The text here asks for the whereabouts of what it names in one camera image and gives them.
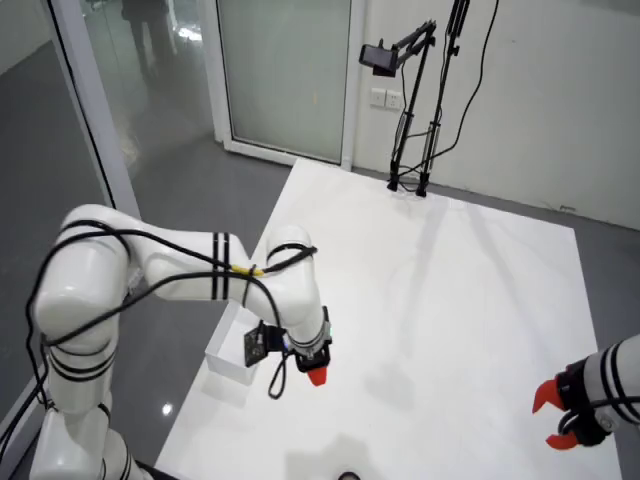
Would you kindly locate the glass partition frame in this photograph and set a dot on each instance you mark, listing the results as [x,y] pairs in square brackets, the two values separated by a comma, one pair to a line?
[85,90]

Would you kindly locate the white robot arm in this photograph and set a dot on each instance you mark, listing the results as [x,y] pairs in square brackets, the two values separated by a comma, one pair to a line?
[620,370]
[85,280]

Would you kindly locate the frosted glass door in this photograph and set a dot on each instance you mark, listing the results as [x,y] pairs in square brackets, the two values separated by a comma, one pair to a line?
[285,75]

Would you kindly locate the white wall switch plate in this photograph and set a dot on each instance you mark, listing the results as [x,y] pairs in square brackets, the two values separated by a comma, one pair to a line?
[378,97]

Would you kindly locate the black tape roll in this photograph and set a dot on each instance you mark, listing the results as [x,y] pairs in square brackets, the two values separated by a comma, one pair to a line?
[348,476]

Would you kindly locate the black wrist camera board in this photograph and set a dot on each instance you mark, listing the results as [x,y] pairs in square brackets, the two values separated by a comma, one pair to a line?
[255,345]

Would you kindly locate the white wall socket plate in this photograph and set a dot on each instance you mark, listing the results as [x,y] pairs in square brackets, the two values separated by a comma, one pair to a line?
[394,99]

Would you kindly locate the black camera on boom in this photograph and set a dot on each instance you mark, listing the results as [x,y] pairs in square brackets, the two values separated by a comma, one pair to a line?
[377,56]

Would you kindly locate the black boom stand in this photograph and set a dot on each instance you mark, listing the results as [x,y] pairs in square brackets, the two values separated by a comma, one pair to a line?
[404,125]
[433,140]

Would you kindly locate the black camera stand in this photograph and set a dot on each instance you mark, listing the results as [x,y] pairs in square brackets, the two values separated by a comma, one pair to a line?
[482,70]

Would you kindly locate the person in dark clothes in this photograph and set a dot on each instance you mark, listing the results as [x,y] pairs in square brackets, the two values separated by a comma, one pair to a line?
[145,30]

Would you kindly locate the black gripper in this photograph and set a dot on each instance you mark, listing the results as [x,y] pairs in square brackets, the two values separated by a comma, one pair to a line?
[585,425]
[315,359]

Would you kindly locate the white cardboard bin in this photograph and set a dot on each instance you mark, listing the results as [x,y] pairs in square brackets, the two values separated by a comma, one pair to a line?
[225,367]

